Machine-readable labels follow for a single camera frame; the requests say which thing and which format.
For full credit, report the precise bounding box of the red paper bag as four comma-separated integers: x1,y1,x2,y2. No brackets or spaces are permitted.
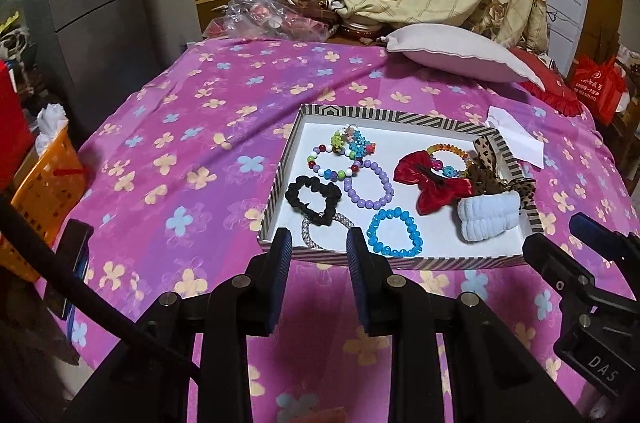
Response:
0,60,36,191

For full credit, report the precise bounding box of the white paper sheet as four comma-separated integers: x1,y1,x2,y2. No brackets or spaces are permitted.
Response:
485,106,546,166

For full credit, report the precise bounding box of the clear plastic bag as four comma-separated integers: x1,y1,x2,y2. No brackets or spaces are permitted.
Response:
222,0,346,44

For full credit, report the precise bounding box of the red shopping bag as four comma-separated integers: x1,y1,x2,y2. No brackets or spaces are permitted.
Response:
570,53,628,126

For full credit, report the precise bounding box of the black cable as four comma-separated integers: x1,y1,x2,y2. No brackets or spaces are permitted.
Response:
0,193,201,374

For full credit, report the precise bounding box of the colourful flower charm bracelet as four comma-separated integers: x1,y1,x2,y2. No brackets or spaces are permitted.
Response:
331,127,377,159

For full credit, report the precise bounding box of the pale pink pillow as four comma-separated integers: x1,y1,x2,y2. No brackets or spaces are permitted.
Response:
376,23,547,91

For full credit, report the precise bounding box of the orange plastic basket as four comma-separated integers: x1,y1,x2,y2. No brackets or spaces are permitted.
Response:
10,126,86,281

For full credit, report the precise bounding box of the black scrunchie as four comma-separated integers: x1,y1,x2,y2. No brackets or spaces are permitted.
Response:
286,176,343,224

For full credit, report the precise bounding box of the purple bead bracelet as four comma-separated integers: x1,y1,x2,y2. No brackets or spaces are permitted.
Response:
342,159,395,210

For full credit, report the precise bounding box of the white crumpled tissue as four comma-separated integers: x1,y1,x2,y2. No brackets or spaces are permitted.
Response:
35,103,68,151

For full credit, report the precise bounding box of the blue bead bracelet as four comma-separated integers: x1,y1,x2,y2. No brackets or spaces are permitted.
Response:
366,207,423,258

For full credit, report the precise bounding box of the brown scrunchie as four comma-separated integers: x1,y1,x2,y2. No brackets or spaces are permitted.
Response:
467,163,511,196

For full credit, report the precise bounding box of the dark blue smartphone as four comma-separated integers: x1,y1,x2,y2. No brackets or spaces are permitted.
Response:
47,219,95,321

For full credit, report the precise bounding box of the red ruffled cushion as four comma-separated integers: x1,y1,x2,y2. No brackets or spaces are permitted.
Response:
510,48,583,118

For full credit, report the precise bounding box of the leopard print bow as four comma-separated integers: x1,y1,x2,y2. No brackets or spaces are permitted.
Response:
472,136,536,211

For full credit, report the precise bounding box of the orange clear bead bracelet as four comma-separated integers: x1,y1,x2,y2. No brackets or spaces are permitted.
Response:
425,143,476,179

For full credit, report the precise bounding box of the silver glitter hair tie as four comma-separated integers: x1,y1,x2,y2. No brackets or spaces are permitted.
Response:
300,212,356,250

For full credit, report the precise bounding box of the red bow hair clip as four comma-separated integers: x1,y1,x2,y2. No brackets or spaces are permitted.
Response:
393,152,475,216

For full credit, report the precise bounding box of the multicoloured round bead bracelet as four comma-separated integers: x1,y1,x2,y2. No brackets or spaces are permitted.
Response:
306,143,361,181

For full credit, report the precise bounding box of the pink floral bed sheet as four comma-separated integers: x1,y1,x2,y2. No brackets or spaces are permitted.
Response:
35,38,636,423

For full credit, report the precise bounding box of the striped cardboard tray box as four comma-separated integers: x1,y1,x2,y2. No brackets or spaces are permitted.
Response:
256,103,546,273

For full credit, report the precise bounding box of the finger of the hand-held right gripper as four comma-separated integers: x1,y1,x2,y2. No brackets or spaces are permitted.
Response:
522,233,596,304
570,212,640,284

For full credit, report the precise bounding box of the grey refrigerator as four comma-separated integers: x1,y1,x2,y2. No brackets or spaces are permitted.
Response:
30,0,201,134

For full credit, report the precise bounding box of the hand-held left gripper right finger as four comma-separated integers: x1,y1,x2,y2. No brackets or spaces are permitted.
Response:
346,227,586,423

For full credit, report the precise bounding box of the white fluffy scrunchie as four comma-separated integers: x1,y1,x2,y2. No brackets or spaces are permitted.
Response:
454,192,523,244

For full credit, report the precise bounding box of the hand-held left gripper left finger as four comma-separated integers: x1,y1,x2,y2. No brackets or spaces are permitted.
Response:
65,227,294,423

